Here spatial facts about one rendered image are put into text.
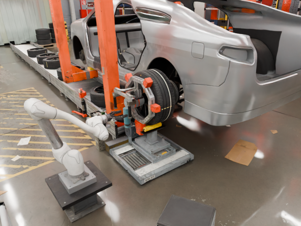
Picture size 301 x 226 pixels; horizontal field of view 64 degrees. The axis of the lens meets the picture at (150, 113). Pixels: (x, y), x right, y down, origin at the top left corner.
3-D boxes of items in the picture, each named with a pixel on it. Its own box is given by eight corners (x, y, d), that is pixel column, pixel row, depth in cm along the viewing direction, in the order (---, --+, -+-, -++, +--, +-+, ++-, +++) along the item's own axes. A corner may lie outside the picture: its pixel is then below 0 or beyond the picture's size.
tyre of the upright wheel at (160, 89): (141, 65, 318) (146, 113, 341) (126, 68, 306) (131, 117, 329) (174, 71, 267) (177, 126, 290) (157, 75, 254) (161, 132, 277)
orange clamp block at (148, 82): (150, 87, 269) (153, 81, 262) (144, 88, 265) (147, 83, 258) (148, 82, 272) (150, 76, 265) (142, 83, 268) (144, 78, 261)
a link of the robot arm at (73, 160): (73, 178, 228) (70, 158, 219) (62, 170, 239) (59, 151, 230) (88, 170, 239) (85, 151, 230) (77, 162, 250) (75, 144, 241)
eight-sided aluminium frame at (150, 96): (155, 128, 282) (154, 83, 259) (150, 129, 278) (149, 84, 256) (131, 112, 322) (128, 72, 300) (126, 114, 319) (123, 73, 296)
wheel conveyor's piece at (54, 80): (99, 90, 586) (97, 74, 570) (63, 98, 542) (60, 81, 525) (84, 80, 661) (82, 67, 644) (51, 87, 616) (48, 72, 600)
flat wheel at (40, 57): (38, 65, 722) (36, 57, 712) (37, 61, 777) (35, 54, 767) (61, 63, 747) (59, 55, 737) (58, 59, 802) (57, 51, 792)
